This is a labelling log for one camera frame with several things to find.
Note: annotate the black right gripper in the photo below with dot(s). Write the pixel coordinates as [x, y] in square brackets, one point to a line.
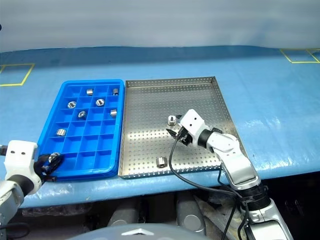
[184, 138]

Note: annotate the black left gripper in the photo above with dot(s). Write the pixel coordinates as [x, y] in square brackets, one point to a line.
[42, 168]

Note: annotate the small metal roller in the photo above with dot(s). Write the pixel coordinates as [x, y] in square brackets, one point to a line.
[171, 119]
[161, 162]
[72, 104]
[99, 102]
[90, 91]
[115, 91]
[113, 113]
[81, 114]
[61, 132]
[54, 157]

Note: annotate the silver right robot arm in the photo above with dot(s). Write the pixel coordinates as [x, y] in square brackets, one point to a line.
[237, 162]

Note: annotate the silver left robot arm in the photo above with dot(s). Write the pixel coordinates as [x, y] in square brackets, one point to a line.
[10, 197]

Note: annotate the perforated steel tray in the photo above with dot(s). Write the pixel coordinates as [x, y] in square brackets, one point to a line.
[150, 112]

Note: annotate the blue plastic compartment tray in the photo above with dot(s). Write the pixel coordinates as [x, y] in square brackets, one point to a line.
[75, 141]

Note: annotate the grey rounded robot leg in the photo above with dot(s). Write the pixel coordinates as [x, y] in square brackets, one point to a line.
[122, 220]
[190, 212]

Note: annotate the yellow tape square outline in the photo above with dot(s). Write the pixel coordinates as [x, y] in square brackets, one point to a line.
[285, 56]
[28, 74]

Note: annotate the blue plastic table cover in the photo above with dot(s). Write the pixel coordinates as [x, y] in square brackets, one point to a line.
[262, 100]

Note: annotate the grey domed robot torso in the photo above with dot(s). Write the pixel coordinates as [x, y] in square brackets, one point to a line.
[140, 233]

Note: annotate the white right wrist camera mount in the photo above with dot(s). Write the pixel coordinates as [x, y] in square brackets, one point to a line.
[193, 122]

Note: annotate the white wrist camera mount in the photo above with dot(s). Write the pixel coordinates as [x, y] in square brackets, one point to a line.
[193, 122]
[20, 157]

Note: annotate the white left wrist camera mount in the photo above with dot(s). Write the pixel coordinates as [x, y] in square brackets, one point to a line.
[20, 157]

